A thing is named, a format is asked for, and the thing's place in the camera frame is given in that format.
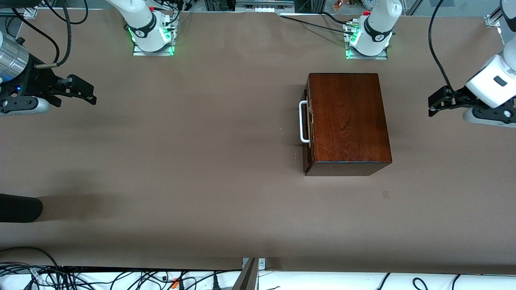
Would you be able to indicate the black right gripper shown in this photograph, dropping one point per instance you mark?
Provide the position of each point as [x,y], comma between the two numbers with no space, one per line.
[37,80]

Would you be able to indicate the grey metal bracket post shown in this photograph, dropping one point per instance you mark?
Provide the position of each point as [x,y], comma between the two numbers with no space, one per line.
[250,278]

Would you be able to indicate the dark brown wooden cabinet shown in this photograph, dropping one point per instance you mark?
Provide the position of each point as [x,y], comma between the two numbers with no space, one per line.
[346,121]

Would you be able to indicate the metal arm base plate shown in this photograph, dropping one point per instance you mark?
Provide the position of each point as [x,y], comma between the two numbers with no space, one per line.
[365,57]
[139,52]

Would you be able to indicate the white power strip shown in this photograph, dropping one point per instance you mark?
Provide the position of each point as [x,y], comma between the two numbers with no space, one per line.
[264,9]

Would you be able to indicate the black ribbed cylinder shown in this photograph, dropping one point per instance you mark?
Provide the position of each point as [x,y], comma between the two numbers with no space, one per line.
[20,207]

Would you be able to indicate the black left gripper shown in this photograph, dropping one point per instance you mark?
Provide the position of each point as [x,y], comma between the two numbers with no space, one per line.
[460,96]

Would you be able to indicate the white lower shelf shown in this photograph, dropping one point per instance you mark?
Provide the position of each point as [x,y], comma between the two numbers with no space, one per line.
[322,282]

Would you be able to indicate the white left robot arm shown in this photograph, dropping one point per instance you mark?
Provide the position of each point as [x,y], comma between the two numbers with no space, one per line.
[379,24]

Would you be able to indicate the aluminium frame profile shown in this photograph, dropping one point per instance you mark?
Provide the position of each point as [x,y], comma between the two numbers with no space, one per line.
[24,12]
[494,21]

